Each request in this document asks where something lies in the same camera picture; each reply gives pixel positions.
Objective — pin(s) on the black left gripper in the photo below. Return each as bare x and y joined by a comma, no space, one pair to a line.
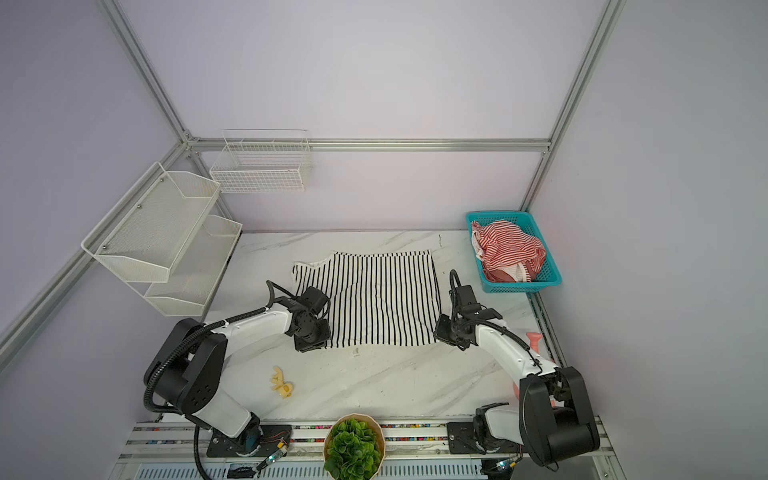
325,335

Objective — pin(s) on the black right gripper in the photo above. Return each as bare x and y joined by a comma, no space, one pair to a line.
440,331

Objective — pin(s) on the black white striped tank top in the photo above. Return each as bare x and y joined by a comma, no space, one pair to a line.
388,299

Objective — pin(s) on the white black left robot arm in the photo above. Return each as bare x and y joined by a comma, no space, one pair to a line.
184,378

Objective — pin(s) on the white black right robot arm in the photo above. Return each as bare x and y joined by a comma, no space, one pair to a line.
553,419

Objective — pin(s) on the red white striped tank top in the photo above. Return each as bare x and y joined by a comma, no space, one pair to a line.
506,253

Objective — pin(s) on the yellow banana peel toy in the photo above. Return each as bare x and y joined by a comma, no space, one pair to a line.
279,385

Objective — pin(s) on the pink watering can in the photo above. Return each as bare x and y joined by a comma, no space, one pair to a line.
534,339

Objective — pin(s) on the teal plastic basket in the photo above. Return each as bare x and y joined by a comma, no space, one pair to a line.
549,275

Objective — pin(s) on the green plant in pot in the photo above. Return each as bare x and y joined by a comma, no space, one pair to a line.
355,448

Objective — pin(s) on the white mesh two-tier shelf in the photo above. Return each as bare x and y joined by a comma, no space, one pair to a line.
165,241

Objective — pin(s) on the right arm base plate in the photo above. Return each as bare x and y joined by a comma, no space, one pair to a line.
473,437

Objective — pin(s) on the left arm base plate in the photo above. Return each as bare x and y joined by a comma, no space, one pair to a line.
246,445

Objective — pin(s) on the white wire wall basket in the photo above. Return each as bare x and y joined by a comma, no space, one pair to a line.
263,161

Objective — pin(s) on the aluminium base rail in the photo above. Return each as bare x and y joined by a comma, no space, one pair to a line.
415,449

